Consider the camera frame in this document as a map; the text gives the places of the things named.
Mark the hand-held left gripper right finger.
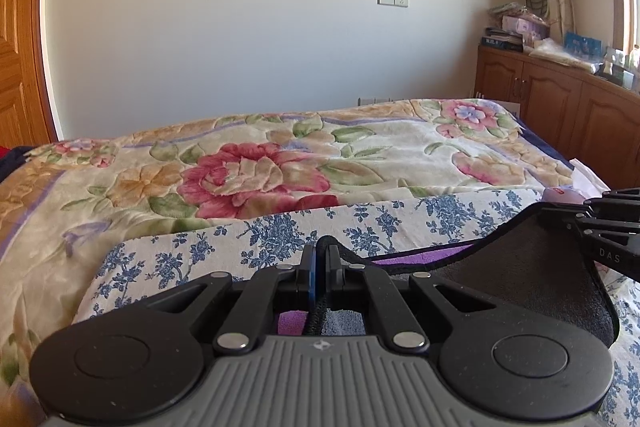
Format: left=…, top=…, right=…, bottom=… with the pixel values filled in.
left=320, top=235, right=532, bottom=354

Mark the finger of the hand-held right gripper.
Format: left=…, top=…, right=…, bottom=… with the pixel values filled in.
left=582, top=188, right=640, bottom=228
left=564, top=216, right=640, bottom=282

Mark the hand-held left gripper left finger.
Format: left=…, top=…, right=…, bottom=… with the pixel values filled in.
left=94, top=242, right=319, bottom=355

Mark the white cloth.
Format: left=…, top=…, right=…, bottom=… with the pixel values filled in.
left=569, top=158, right=612, bottom=198

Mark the white red packet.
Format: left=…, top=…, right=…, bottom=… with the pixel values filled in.
left=542, top=187, right=585, bottom=206

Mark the blue floral white sheet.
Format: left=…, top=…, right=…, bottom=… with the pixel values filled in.
left=74, top=187, right=640, bottom=414

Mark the floral plush blanket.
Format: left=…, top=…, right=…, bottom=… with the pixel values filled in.
left=0, top=98, right=576, bottom=410

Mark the wooden cabinet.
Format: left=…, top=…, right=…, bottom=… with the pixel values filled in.
left=474, top=44, right=640, bottom=188

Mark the clear plastic box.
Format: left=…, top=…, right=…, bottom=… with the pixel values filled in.
left=599, top=47, right=640, bottom=92

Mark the white plastic bag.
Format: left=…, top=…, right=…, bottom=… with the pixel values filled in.
left=527, top=39, right=602, bottom=74

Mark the light blue box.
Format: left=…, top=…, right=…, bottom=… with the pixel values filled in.
left=564, top=31, right=604, bottom=58

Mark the dark blue book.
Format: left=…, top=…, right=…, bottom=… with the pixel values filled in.
left=480, top=35, right=524, bottom=53

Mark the pink box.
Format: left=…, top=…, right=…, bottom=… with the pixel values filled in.
left=501, top=14, right=551, bottom=40

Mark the dark cloth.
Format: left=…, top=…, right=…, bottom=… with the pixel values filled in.
left=0, top=145, right=32, bottom=182

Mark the wooden wardrobe door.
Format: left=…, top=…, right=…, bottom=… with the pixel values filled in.
left=0, top=0, right=63, bottom=148

